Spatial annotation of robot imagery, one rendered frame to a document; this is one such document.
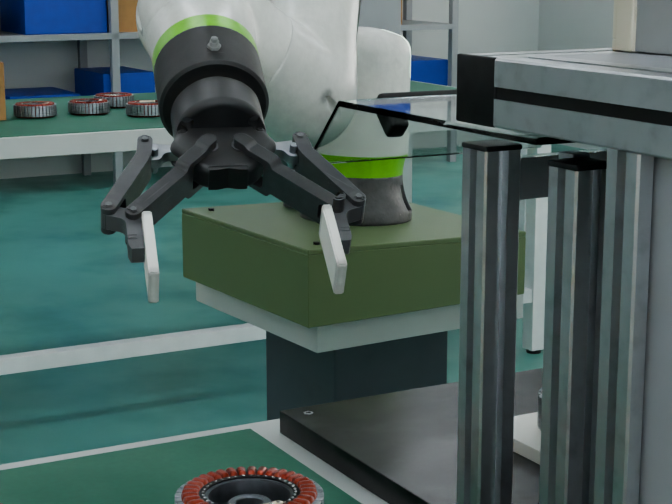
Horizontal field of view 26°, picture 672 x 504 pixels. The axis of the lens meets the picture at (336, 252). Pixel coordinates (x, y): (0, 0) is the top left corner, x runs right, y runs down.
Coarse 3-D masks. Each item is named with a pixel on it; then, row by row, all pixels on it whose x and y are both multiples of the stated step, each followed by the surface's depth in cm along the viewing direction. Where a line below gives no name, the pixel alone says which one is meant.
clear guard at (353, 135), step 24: (432, 96) 120; (456, 96) 120; (336, 120) 118; (360, 120) 120; (384, 120) 121; (408, 120) 122; (432, 120) 105; (456, 120) 103; (336, 144) 122; (360, 144) 123; (384, 144) 124; (408, 144) 125; (432, 144) 127; (456, 144) 128; (528, 144) 133
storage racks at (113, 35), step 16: (112, 0) 718; (112, 16) 720; (0, 32) 727; (112, 32) 721; (128, 32) 727; (448, 32) 818; (80, 48) 766; (112, 48) 723; (448, 48) 819; (80, 64) 768; (112, 64) 724; (448, 64) 821; (112, 80) 726; (448, 80) 823; (448, 160) 831
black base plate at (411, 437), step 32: (448, 384) 141; (288, 416) 132; (320, 416) 132; (352, 416) 132; (384, 416) 132; (416, 416) 132; (448, 416) 132; (320, 448) 127; (352, 448) 123; (384, 448) 123; (416, 448) 123; (448, 448) 123; (384, 480) 117; (416, 480) 116; (448, 480) 116; (512, 480) 116
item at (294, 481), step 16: (192, 480) 111; (208, 480) 112; (224, 480) 112; (240, 480) 112; (256, 480) 112; (272, 480) 112; (288, 480) 112; (304, 480) 111; (176, 496) 109; (192, 496) 108; (208, 496) 110; (224, 496) 112; (240, 496) 111; (256, 496) 111; (272, 496) 112; (288, 496) 111; (304, 496) 108; (320, 496) 109
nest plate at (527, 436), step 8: (520, 416) 128; (528, 416) 128; (536, 416) 128; (520, 424) 126; (528, 424) 126; (536, 424) 126; (520, 432) 124; (528, 432) 124; (536, 432) 124; (520, 440) 122; (528, 440) 122; (536, 440) 122; (520, 448) 121; (528, 448) 120; (536, 448) 120; (528, 456) 120; (536, 456) 119
